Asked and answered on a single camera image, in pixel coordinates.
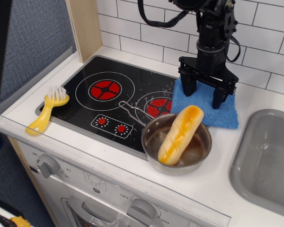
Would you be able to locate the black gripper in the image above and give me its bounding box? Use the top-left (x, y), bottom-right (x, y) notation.
top-left (178, 46), bottom-right (239, 109)

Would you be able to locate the blue cloth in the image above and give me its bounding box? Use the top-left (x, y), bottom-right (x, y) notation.
top-left (171, 79), bottom-right (239, 129)

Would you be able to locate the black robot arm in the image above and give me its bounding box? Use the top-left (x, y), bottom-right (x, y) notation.
top-left (173, 0), bottom-right (239, 109)

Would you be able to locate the black toy stove top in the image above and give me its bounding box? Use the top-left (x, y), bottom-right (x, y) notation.
top-left (35, 55), bottom-right (178, 161)

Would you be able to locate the toy bread loaf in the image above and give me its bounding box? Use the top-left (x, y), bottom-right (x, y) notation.
top-left (158, 105), bottom-right (204, 166)

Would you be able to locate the grey sink basin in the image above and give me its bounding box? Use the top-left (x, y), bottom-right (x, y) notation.
top-left (230, 109), bottom-right (284, 216)

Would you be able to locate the grey right oven knob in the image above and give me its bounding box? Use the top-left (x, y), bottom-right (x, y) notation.
top-left (127, 199), bottom-right (157, 222)

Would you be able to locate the grey oven knob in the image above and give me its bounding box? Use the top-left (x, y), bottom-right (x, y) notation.
top-left (127, 199), bottom-right (157, 222)
top-left (37, 154), bottom-right (60, 179)

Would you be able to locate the yellow dish brush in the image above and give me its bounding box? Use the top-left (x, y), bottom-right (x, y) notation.
top-left (26, 86), bottom-right (70, 135)

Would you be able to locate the white toy oven front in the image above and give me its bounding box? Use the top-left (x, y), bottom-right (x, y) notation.
top-left (19, 142), bottom-right (197, 227)

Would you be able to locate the grey left oven knob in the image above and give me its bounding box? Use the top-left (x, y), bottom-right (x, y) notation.
top-left (37, 154), bottom-right (60, 179)

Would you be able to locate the yellow object bottom left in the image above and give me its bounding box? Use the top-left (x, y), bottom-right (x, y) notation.
top-left (10, 216), bottom-right (32, 227)

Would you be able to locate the steel saucepan with handle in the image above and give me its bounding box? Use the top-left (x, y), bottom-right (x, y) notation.
top-left (118, 100), bottom-right (213, 176)

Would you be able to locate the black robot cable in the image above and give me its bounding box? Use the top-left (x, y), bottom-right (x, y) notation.
top-left (137, 0), bottom-right (189, 28)

